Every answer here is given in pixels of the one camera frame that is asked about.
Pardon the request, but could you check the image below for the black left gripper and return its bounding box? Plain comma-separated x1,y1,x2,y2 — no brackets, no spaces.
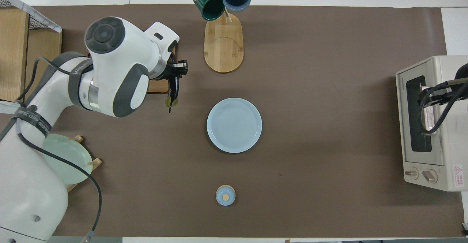
157,52,189,81

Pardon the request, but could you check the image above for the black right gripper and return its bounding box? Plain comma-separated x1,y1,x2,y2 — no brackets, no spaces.
419,63,468,105

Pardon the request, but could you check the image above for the dark purple eggplant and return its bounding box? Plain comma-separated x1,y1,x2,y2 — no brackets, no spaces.
165,75,181,114

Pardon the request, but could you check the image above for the glass toaster oven door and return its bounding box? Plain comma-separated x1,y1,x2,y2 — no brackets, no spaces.
396,61,445,166

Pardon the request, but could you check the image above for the light blue ribbed plate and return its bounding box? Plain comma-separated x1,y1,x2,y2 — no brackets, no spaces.
207,97,263,154

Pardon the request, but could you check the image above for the beige toaster oven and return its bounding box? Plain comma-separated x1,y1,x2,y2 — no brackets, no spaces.
396,56,468,192

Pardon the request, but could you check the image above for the large oven knob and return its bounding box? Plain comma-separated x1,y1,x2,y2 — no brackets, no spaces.
422,169,438,184

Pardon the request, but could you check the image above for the rectangular wooden tray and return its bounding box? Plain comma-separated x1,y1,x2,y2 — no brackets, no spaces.
86,45,177,94

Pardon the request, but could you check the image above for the wooden mug tree stand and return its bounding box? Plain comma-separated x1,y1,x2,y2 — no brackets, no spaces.
193,0,253,74

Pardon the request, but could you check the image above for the dark green mug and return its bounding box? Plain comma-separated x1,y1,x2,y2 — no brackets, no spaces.
193,0,226,21

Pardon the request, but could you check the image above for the red warning sticker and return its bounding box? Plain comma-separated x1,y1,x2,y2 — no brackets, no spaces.
453,164,465,188

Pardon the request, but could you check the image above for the wooden plate rack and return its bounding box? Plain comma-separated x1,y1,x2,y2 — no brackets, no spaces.
67,135,103,193

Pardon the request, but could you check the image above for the brown table mat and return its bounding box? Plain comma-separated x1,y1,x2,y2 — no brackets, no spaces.
7,4,465,238

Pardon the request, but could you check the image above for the pale green plate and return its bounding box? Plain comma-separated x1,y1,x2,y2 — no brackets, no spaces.
41,134,93,185

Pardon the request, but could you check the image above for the wooden box shelf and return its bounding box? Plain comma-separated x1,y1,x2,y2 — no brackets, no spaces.
0,7,63,103

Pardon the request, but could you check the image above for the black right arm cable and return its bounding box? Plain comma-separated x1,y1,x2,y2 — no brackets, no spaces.
419,76,468,135

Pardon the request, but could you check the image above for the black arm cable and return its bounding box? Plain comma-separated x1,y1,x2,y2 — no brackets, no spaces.
419,76,468,135
15,56,102,243

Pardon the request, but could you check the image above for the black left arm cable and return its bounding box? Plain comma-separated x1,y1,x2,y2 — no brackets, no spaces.
15,56,102,243

